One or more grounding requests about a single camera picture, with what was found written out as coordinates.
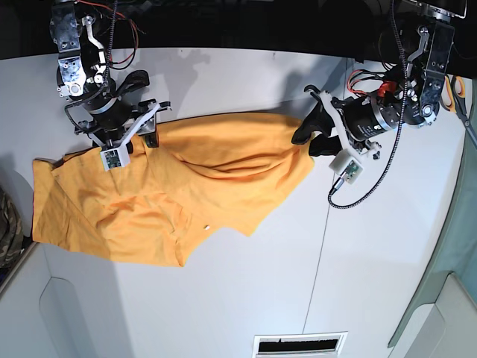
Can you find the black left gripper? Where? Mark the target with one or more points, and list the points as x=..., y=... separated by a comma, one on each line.
x=363, y=119

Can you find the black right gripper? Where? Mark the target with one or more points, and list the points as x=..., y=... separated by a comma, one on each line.
x=111, y=122

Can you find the orange t-shirt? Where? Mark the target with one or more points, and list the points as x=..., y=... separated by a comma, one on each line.
x=208, y=172

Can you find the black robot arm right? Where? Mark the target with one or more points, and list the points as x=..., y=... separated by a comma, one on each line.
x=83, y=32

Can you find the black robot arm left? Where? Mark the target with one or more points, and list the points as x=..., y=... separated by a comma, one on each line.
x=411, y=93

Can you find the camouflage cloth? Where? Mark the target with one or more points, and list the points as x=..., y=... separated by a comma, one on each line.
x=11, y=231

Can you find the white vent grille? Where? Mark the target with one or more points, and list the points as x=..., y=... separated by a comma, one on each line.
x=299, y=345

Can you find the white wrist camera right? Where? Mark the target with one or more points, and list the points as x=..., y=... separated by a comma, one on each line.
x=115, y=158

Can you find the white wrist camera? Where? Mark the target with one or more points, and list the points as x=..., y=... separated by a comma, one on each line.
x=346, y=166
x=115, y=158

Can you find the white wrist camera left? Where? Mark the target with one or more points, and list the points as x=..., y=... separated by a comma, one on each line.
x=346, y=166

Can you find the orange handled scissors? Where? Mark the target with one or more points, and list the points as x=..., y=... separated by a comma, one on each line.
x=453, y=100

